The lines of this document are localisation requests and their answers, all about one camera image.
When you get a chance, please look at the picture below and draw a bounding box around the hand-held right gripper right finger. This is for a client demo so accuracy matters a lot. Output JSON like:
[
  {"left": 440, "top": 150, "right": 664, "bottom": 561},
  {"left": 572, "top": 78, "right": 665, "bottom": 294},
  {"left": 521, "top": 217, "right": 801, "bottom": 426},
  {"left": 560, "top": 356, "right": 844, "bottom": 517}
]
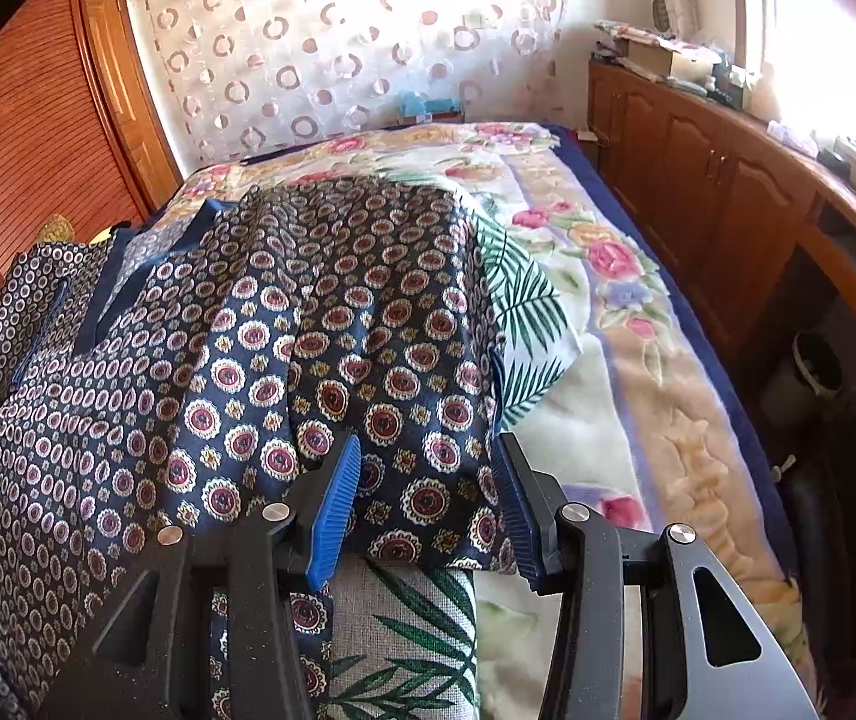
[{"left": 489, "top": 431, "right": 822, "bottom": 720}]

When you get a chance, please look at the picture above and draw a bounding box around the small blue box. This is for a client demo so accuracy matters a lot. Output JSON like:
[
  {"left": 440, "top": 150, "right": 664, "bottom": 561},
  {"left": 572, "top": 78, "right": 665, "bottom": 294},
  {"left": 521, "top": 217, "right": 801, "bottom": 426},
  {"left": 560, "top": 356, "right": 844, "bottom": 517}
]
[{"left": 398, "top": 90, "right": 460, "bottom": 122}]

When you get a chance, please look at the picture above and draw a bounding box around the sheer circle pattern curtain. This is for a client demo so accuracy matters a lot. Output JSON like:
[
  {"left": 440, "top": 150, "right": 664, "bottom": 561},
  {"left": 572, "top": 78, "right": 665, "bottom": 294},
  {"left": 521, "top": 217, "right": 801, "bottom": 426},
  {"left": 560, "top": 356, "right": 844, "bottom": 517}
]
[{"left": 128, "top": 0, "right": 571, "bottom": 166}]

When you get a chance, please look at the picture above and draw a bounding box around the floral blanket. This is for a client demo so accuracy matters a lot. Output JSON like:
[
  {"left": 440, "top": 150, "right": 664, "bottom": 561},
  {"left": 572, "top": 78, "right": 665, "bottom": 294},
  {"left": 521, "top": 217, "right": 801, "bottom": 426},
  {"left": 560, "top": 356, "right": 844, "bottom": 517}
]
[{"left": 150, "top": 120, "right": 819, "bottom": 691}]

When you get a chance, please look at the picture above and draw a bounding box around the navy small circle print shirt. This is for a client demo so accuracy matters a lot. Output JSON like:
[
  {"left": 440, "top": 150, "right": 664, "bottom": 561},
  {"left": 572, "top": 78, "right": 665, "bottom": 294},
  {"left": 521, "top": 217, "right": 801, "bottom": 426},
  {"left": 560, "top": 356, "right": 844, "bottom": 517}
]
[{"left": 0, "top": 199, "right": 249, "bottom": 720}]

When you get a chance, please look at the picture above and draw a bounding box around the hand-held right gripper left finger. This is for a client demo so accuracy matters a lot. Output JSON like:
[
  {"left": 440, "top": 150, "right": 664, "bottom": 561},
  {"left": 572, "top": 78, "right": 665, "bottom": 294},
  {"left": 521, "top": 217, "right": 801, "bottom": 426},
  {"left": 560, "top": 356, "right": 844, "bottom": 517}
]
[{"left": 38, "top": 433, "right": 364, "bottom": 720}]

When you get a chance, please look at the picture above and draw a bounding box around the white leaf print cloth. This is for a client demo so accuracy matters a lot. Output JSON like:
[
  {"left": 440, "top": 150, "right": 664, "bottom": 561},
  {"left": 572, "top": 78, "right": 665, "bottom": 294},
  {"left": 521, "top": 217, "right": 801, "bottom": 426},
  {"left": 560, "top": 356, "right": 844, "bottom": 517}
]
[{"left": 326, "top": 195, "right": 586, "bottom": 720}]

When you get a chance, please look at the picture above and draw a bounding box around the navy large medallion print garment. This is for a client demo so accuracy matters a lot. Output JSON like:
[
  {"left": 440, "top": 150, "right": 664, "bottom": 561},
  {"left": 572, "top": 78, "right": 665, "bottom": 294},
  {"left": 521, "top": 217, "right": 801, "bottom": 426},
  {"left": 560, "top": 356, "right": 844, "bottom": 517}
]
[{"left": 165, "top": 172, "right": 519, "bottom": 720}]

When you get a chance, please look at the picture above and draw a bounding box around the wooden side cabinet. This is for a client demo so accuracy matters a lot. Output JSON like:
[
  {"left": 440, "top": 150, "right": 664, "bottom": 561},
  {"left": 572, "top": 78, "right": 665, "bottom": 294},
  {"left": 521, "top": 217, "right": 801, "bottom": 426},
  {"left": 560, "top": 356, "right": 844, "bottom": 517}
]
[{"left": 585, "top": 56, "right": 856, "bottom": 361}]

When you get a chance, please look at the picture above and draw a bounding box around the cardboard box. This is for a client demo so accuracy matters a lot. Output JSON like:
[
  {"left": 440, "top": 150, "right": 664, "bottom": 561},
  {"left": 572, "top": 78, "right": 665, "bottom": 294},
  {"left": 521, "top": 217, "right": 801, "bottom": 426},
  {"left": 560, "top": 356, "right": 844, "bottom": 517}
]
[{"left": 623, "top": 37, "right": 721, "bottom": 81}]

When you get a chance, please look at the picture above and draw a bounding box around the window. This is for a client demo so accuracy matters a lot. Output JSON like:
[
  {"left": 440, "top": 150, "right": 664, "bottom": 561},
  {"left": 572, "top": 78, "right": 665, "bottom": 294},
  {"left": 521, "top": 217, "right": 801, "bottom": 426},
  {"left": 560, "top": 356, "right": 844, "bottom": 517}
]
[{"left": 728, "top": 0, "right": 856, "bottom": 188}]

